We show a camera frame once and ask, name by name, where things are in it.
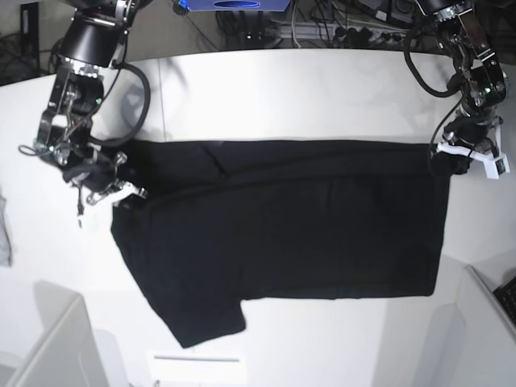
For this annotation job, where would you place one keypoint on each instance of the white box lower left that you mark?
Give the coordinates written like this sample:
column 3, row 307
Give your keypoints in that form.
column 47, row 340

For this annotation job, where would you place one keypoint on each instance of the white box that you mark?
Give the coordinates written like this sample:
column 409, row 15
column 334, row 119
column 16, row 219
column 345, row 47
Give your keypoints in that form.
column 470, row 342
column 47, row 340

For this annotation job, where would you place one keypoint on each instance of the black keyboard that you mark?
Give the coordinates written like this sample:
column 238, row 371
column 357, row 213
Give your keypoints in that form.
column 505, row 295

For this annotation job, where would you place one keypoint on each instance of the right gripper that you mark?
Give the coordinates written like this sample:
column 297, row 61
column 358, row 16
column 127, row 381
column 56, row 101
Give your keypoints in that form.
column 98, row 174

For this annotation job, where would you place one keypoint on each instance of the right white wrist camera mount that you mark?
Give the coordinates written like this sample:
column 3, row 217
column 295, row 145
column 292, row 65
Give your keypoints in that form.
column 113, row 195

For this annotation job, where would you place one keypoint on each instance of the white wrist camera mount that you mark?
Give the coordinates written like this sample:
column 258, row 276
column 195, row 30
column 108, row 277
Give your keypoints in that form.
column 495, row 162
column 113, row 195

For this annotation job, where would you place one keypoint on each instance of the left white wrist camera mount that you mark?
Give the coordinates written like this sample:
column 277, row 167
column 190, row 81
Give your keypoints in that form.
column 495, row 162

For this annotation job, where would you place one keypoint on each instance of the blue box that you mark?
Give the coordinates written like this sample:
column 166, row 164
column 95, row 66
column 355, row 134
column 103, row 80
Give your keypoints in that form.
column 251, row 5

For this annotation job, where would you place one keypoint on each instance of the white box lower right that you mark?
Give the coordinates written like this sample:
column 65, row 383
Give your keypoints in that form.
column 470, row 342

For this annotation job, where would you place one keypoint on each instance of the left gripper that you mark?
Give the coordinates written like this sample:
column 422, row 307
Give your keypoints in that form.
column 462, row 131

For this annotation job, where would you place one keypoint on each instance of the white power strip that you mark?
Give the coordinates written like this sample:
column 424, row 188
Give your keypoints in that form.
column 319, row 31

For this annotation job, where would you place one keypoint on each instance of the grey cloth at left edge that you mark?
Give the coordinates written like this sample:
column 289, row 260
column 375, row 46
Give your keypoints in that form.
column 6, row 250

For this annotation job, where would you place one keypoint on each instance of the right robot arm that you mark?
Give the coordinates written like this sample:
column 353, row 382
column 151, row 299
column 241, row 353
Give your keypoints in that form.
column 96, row 40

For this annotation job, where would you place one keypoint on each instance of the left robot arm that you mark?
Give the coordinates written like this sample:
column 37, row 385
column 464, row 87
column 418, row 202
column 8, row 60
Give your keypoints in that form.
column 478, row 77

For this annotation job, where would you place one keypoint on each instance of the black T-shirt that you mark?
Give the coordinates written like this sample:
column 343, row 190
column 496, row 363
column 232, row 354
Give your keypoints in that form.
column 228, row 222

